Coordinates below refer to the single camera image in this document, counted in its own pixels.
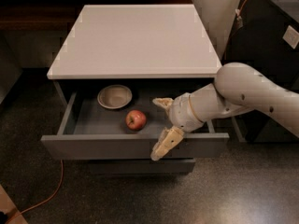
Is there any white wall outlet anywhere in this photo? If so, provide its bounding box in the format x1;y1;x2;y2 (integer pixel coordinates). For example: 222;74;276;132
283;25;299;49

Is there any grey top drawer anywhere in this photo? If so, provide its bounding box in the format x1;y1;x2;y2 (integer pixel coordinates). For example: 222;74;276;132
40;78;230;161

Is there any white counter top cabinet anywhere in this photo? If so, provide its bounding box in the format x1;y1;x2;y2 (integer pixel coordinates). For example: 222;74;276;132
48;4;221;80

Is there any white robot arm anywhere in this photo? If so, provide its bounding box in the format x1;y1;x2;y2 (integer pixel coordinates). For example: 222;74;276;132
150;63;299;161

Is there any grey drawer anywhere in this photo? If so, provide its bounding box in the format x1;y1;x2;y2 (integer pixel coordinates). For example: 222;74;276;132
88;159;195;175
40;78;230;161

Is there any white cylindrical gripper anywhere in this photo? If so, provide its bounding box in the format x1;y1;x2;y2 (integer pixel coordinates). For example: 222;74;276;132
150;92;204;161

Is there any orange floor cable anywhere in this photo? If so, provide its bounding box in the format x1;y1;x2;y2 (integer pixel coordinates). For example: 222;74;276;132
5;160;65;224

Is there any grey bottom drawer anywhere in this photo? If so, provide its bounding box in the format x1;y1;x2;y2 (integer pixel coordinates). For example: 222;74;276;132
88;159;195;175

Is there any grey bowl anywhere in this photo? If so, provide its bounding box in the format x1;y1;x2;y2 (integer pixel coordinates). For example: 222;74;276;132
97;85;133;109

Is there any red apple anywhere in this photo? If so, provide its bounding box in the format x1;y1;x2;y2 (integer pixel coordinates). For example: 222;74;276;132
125;110;147;131

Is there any dark cabinet on right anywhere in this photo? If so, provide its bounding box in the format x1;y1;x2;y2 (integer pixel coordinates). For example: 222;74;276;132
222;0;299;143

